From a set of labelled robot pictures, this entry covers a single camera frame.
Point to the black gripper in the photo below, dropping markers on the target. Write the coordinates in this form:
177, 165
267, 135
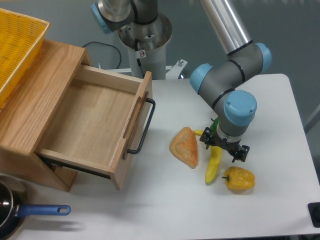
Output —
231, 145

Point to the yellow toy banana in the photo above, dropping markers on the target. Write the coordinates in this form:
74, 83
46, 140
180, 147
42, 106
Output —
213, 165

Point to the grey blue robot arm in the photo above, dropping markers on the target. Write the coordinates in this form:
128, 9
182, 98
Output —
219, 86

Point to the green toy bell pepper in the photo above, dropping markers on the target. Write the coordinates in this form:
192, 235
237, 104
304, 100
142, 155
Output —
214, 124

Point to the yellow toy bell pepper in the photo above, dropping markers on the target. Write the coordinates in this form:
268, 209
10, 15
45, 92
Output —
239, 179

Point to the toy croissant bread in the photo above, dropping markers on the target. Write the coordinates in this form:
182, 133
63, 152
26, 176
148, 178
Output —
184, 147

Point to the open wooden drawer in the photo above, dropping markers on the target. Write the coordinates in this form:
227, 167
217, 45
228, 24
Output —
100, 124

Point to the wooden drawer cabinet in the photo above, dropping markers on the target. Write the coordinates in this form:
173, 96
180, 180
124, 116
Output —
29, 110

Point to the yellow plastic basket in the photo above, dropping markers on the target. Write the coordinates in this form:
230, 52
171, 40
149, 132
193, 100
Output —
21, 37

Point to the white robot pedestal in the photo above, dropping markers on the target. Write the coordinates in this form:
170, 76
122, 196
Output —
147, 49

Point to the frying pan blue handle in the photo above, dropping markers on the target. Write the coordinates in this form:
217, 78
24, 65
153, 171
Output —
15, 206

